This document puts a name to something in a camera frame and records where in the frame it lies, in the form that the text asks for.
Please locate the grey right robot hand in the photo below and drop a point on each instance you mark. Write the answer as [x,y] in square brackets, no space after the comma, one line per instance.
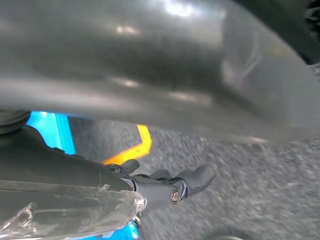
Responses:
[124,49]

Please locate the blue metal shelf rack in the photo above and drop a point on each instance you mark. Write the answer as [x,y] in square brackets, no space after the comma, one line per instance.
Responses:
[52,132]

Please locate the yellow tape floor square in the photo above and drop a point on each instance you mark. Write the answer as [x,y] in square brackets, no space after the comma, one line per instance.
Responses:
[142,147]

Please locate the clear plastic camera cover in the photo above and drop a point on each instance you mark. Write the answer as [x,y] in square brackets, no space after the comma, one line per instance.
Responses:
[62,215]

